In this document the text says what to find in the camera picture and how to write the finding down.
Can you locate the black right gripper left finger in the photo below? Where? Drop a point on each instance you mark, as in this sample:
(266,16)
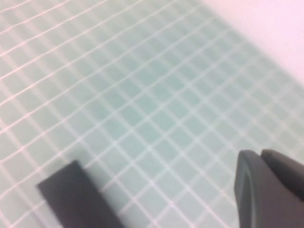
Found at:
(76,197)

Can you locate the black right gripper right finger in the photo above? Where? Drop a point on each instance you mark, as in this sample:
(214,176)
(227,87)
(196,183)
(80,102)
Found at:
(270,190)

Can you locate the green checked tablecloth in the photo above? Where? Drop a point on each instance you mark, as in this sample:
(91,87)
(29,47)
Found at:
(118,83)

